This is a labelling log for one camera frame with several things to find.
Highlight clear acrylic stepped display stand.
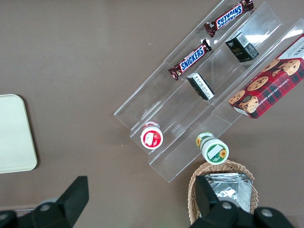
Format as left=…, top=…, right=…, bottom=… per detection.
left=113, top=0, right=304, bottom=183

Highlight silver foil wrapped packages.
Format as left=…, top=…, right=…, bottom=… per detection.
left=204, top=172, right=252, bottom=214

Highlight Snickers chocolate bar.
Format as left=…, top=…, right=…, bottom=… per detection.
left=204, top=0, right=254, bottom=38
left=168, top=39, right=212, bottom=81

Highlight small light wicker basket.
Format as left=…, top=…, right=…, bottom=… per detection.
left=188, top=159, right=259, bottom=225

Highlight red tartan cookie box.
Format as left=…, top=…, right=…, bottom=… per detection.
left=228, top=33, right=304, bottom=119

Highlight beige plastic tray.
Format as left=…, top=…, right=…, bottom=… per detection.
left=0, top=94, right=38, bottom=174

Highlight green lid sunflower cup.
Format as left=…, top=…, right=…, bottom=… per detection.
left=195, top=132, right=230, bottom=165

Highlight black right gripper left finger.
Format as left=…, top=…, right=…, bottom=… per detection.
left=32, top=175, right=90, bottom=228

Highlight small black carton box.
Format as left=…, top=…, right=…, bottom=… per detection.
left=225, top=32, right=259, bottom=63
left=186, top=72, right=216, bottom=102

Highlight red lid yogurt cup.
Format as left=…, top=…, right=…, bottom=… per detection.
left=140, top=121, right=164, bottom=149

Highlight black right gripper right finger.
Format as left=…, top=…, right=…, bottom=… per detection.
left=190, top=175, right=240, bottom=228

